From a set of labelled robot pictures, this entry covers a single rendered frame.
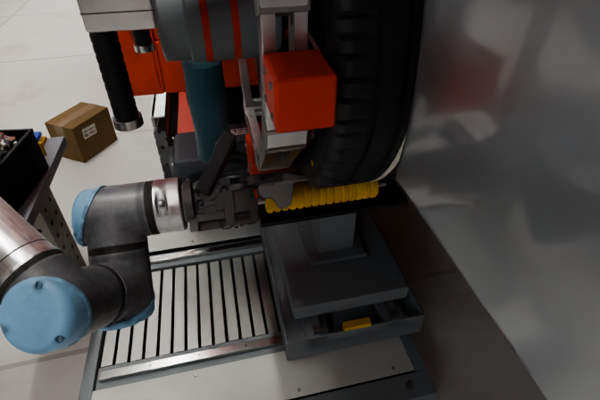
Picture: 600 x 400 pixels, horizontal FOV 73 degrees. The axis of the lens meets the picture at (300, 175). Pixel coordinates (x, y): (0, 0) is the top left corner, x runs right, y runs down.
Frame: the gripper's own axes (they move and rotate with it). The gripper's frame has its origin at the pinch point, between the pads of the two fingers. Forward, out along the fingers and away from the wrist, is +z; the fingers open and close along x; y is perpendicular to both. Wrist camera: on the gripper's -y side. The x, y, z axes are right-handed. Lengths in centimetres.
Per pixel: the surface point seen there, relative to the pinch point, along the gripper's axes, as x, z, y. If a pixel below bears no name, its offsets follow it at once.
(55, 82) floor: -194, -109, -103
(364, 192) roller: -13.5, 15.9, 3.9
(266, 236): -59, -3, 10
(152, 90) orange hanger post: -53, -31, -38
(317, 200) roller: -13.3, 5.2, 4.1
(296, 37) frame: 22.7, -1.7, -14.7
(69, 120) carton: -118, -78, -53
